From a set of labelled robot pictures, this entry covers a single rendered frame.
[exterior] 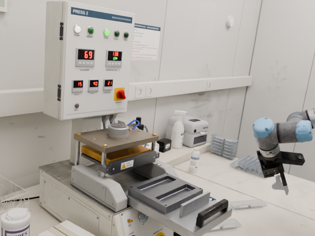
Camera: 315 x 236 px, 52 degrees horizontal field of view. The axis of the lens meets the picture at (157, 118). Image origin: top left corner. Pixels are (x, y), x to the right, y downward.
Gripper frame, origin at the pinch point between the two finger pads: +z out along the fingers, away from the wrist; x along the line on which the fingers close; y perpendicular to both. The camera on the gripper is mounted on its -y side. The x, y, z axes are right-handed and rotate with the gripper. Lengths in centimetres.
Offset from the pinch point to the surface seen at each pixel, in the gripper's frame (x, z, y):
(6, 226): 39, -57, 81
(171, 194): 23, -37, 36
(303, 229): 11.3, 21.7, -1.9
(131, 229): 33, -36, 50
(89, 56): -16, -75, 54
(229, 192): -14.2, 21.4, 28.0
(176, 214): 33, -40, 32
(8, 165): 0, -48, 109
